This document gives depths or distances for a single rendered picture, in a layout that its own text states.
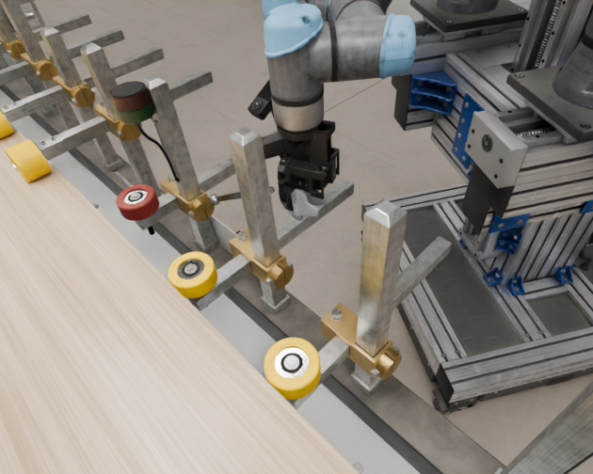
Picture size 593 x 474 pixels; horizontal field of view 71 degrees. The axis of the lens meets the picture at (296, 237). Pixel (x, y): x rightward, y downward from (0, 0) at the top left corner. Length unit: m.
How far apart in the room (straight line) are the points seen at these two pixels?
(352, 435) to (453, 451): 0.18
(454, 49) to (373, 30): 0.72
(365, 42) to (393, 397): 0.58
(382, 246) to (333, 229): 1.55
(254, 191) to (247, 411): 0.32
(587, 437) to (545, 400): 1.19
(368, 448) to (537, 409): 0.93
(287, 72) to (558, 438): 0.52
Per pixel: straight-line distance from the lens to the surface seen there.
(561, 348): 1.55
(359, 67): 0.59
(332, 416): 0.88
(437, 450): 0.80
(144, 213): 0.91
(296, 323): 0.88
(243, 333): 0.98
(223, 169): 1.01
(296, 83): 0.58
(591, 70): 0.90
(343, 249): 1.94
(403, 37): 0.59
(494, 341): 1.51
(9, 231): 1.00
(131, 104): 0.78
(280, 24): 0.56
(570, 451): 0.57
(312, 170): 0.65
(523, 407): 1.68
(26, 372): 0.75
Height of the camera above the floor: 1.45
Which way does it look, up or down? 46 degrees down
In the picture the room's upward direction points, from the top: 6 degrees counter-clockwise
